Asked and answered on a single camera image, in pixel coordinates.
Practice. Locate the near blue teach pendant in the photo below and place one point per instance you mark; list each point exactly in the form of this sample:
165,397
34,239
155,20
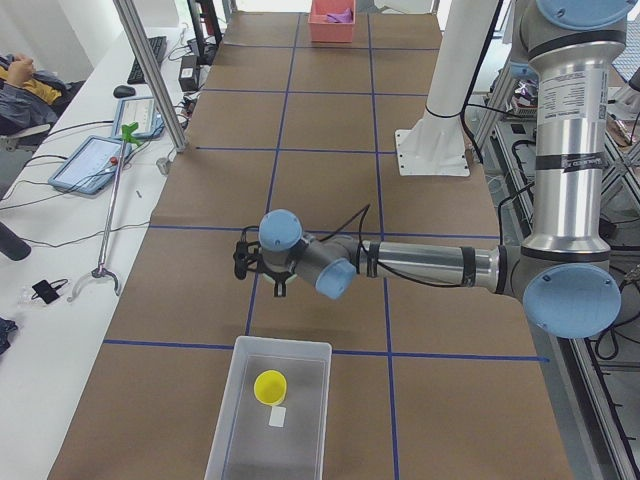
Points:
90,167

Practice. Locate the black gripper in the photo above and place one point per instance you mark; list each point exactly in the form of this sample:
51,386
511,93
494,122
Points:
279,280

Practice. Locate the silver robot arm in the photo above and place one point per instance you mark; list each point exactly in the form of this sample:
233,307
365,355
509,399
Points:
560,272

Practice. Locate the seated person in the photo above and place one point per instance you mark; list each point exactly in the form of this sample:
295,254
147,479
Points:
31,97

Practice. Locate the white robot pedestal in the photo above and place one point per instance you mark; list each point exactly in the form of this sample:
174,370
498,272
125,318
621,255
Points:
435,145

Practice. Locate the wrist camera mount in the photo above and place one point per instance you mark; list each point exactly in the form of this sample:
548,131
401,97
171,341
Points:
246,255

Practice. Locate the black power adapter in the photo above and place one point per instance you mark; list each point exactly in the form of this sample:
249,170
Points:
189,73

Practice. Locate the yellow plastic cup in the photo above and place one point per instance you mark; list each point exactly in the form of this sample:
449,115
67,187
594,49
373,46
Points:
270,387

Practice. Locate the purple cloth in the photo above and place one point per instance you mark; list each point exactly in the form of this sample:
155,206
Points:
344,17

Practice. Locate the blue teach pendant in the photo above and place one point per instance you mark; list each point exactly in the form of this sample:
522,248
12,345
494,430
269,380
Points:
90,167
141,110

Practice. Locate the aluminium frame post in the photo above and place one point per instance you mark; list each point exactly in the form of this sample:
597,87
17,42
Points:
141,48

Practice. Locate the white label sticker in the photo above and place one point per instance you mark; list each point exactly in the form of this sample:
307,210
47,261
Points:
277,416

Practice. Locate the pink plastic bin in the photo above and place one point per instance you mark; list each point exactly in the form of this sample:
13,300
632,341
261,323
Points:
322,32

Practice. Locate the far blue teach pendant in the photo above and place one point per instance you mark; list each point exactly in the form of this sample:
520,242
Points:
141,110

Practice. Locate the small black card device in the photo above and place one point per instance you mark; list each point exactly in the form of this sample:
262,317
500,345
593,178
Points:
44,291

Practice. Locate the reacher grabber tool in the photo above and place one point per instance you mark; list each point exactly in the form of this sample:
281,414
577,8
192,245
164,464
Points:
101,271

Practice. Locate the clear plastic bin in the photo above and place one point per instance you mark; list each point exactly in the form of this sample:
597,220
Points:
244,445

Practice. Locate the black computer mouse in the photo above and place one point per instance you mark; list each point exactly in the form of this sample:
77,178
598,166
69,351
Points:
123,91

